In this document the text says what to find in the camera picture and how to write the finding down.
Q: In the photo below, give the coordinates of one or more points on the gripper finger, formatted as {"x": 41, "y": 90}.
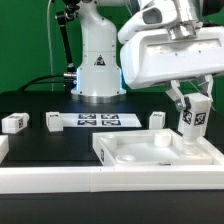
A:
{"x": 206, "y": 85}
{"x": 175, "y": 94}

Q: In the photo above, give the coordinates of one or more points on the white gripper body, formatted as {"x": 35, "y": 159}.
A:
{"x": 151, "y": 58}

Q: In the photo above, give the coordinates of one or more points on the white square table top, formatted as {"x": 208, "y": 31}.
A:
{"x": 146, "y": 148}

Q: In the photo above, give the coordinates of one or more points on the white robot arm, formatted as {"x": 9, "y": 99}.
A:
{"x": 100, "y": 75}

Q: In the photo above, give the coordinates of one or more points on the white U-shaped fence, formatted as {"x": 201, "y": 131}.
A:
{"x": 98, "y": 179}

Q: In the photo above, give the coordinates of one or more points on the white sheet with tags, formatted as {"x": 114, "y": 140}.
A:
{"x": 100, "y": 120}

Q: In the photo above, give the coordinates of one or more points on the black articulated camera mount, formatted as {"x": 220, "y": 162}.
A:
{"x": 63, "y": 17}

